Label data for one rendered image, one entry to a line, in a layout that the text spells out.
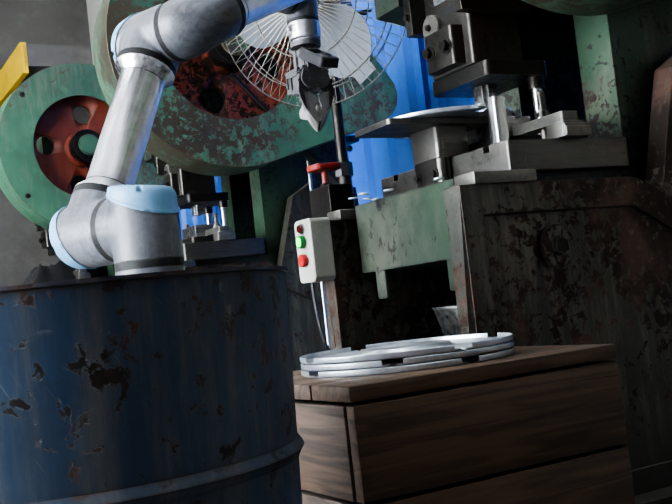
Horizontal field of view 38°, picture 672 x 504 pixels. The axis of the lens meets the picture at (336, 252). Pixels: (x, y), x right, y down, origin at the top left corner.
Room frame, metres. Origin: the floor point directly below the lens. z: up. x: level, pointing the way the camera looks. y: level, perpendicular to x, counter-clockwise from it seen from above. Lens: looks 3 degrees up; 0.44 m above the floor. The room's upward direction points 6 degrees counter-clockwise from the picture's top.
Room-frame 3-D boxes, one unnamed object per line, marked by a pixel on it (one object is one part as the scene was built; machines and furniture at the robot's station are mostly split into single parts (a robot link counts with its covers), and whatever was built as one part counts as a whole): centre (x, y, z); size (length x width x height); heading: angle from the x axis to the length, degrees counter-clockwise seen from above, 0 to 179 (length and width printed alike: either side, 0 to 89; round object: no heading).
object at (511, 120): (2.06, -0.35, 0.76); 0.15 x 0.09 x 0.05; 29
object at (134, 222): (1.66, 0.32, 0.62); 0.13 x 0.12 x 0.14; 52
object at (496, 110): (1.84, -0.33, 0.75); 0.03 x 0.03 x 0.10; 29
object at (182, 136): (3.75, 0.17, 0.87); 1.53 x 0.99 x 1.74; 117
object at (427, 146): (1.97, -0.20, 0.72); 0.25 x 0.14 x 0.14; 119
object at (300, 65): (2.26, 0.02, 0.99); 0.09 x 0.08 x 0.12; 29
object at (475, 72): (2.06, -0.36, 0.86); 0.20 x 0.16 x 0.05; 29
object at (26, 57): (7.61, 1.95, 2.44); 1.25 x 0.92 x 0.27; 29
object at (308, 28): (2.25, 0.02, 1.07); 0.08 x 0.08 x 0.05
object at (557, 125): (1.91, -0.44, 0.76); 0.17 x 0.06 x 0.10; 29
